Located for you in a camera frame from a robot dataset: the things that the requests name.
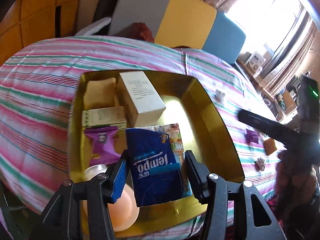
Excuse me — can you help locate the yellow sponge block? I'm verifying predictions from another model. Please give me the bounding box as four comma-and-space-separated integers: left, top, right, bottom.
263, 138, 277, 156
83, 77, 120, 110

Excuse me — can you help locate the peach silicone cup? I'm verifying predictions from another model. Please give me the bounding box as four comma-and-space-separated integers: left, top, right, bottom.
84, 164, 139, 232

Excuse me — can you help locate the purple snack packet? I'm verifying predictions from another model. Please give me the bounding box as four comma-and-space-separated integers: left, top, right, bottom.
245, 129, 260, 145
84, 126, 120, 166

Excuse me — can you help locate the blue Tempo tissue pack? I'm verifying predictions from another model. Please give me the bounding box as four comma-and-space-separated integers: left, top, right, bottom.
125, 123, 192, 207

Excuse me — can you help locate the beige cloth ball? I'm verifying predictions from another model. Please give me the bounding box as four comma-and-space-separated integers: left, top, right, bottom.
254, 157, 266, 171

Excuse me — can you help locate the green beige small carton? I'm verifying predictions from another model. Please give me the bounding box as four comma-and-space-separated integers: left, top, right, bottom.
82, 106, 127, 129

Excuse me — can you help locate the white cardboard box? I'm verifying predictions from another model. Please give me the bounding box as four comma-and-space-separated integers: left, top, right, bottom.
117, 71, 166, 127

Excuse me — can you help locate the white plastic ball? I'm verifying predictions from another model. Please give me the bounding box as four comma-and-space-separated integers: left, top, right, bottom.
215, 89, 226, 103

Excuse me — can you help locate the person right hand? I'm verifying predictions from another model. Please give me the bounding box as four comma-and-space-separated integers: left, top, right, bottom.
274, 150, 317, 206

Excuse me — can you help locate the wooden side desk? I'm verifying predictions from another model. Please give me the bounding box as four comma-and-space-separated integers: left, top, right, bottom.
236, 58, 286, 122

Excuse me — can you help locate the gold metal tin tray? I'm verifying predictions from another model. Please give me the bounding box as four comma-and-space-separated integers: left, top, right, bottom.
67, 69, 245, 238

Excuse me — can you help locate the white blue product box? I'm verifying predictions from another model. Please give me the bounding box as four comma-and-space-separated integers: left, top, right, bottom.
245, 52, 266, 72

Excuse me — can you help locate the striped bed sheet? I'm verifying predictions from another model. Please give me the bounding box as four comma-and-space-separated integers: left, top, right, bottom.
1, 36, 278, 213

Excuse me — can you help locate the dark red cloth bag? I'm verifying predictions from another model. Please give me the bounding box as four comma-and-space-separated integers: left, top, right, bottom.
122, 22, 155, 43

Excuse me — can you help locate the grey yellow blue chair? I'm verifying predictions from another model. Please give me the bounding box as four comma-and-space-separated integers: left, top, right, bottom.
75, 0, 247, 66

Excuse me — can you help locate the black rolled mat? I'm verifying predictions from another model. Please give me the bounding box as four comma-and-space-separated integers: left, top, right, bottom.
92, 0, 123, 23

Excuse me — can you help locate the wooden wardrobe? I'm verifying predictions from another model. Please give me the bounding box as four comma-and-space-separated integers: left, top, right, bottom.
1, 0, 80, 64

